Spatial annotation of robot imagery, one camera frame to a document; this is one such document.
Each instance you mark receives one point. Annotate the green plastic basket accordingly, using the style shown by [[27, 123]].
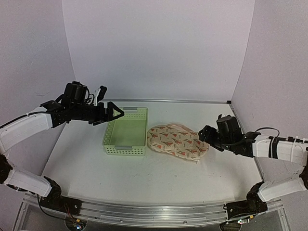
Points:
[[126, 136]]

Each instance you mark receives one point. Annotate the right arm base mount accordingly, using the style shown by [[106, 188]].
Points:
[[252, 205]]

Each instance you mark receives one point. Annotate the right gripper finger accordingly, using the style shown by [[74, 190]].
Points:
[[205, 138], [205, 131]]

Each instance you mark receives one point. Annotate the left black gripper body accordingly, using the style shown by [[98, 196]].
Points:
[[79, 113]]

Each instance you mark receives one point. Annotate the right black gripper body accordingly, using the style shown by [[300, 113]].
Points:
[[223, 143]]

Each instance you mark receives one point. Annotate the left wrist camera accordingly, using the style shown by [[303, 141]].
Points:
[[100, 94]]

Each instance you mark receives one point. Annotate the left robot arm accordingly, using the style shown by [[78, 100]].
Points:
[[43, 118]]

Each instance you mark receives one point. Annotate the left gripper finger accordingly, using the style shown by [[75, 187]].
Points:
[[104, 119], [112, 109]]

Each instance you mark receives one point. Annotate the aluminium front rail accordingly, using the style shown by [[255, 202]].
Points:
[[85, 215]]

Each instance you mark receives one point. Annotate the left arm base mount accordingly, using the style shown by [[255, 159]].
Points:
[[55, 201]]

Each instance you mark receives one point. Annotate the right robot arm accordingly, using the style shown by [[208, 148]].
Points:
[[291, 149]]

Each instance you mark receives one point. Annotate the patterned beige laundry bag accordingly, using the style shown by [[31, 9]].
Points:
[[177, 140]]

